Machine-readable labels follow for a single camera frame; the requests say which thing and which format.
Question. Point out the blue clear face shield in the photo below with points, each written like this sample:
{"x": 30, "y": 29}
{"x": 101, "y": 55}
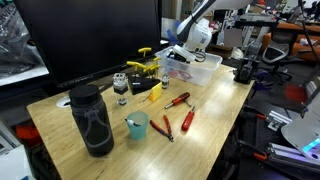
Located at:
{"x": 171, "y": 35}

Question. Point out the clear plastic bag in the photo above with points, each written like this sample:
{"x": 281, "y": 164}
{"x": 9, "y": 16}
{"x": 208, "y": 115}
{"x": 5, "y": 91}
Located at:
{"x": 15, "y": 36}

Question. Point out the teal plastic cup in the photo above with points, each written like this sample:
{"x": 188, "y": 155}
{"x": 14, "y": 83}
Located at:
{"x": 138, "y": 131}

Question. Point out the orange plastic object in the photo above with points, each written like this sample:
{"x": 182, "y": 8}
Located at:
{"x": 28, "y": 133}

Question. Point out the silver metal corner bracket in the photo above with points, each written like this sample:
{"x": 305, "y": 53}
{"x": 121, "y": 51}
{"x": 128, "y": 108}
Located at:
{"x": 278, "y": 120}

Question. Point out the small glass vial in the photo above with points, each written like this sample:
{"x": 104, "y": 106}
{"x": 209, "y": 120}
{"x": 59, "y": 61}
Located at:
{"x": 165, "y": 81}

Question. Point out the black computer monitor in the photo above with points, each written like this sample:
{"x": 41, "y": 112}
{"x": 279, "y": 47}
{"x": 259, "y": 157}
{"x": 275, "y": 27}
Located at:
{"x": 90, "y": 33}

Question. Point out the red screwdriver with cross bar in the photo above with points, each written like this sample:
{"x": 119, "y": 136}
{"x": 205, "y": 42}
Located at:
{"x": 181, "y": 97}

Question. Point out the aluminium extrusion bar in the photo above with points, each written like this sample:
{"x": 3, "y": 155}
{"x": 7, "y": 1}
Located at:
{"x": 286, "y": 156}

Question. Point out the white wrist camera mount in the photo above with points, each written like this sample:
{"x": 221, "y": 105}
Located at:
{"x": 185, "y": 53}

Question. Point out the clear plastic storage bin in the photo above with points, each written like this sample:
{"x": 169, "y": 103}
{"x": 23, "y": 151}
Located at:
{"x": 203, "y": 73}

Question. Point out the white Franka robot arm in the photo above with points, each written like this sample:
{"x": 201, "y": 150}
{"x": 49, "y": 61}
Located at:
{"x": 199, "y": 33}

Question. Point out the yellow plastic block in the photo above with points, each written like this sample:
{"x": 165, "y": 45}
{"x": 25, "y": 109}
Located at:
{"x": 156, "y": 92}

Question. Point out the orange sofa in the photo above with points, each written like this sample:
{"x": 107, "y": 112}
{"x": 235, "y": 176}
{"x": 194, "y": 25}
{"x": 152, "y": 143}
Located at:
{"x": 310, "y": 53}

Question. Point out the grey mesh office chair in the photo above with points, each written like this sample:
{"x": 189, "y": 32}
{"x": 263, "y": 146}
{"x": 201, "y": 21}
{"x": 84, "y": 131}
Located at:
{"x": 275, "y": 53}

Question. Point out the black clamp camera stand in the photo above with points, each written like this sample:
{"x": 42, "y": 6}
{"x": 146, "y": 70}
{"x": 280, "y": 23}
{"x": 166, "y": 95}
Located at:
{"x": 243, "y": 71}

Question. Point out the white black marker pen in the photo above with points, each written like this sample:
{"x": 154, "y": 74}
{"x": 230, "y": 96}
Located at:
{"x": 130, "y": 122}

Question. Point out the red floor object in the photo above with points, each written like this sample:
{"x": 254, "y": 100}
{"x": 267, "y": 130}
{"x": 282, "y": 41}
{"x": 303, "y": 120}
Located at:
{"x": 296, "y": 93}

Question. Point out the black water bottle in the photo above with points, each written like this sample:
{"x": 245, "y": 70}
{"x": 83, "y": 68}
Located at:
{"x": 91, "y": 133}

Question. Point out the black hex key stand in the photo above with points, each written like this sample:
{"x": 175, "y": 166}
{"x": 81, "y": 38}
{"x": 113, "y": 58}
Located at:
{"x": 143, "y": 85}

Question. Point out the plain red screwdriver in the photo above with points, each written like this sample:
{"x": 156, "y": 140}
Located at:
{"x": 187, "y": 120}

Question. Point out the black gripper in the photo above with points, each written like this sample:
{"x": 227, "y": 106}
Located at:
{"x": 174, "y": 56}

